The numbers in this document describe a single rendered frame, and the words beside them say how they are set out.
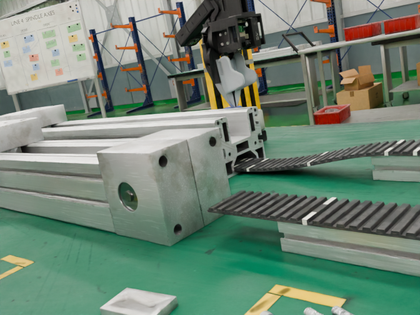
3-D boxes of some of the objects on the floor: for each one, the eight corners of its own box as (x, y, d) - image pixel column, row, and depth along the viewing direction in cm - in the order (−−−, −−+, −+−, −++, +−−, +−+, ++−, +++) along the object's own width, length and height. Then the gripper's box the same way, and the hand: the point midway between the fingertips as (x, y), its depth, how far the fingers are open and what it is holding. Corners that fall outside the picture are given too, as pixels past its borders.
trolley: (442, 134, 363) (432, 5, 341) (441, 152, 317) (430, 4, 295) (315, 143, 413) (300, 31, 391) (299, 160, 366) (280, 34, 344)
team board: (16, 162, 641) (-25, 22, 599) (39, 154, 686) (3, 23, 644) (105, 152, 587) (67, -3, 545) (124, 142, 632) (90, -1, 590)
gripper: (224, -25, 69) (247, 110, 74) (258, -26, 76) (277, 99, 80) (185, -12, 75) (209, 112, 80) (220, -13, 82) (240, 102, 86)
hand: (230, 100), depth 82 cm, fingers closed
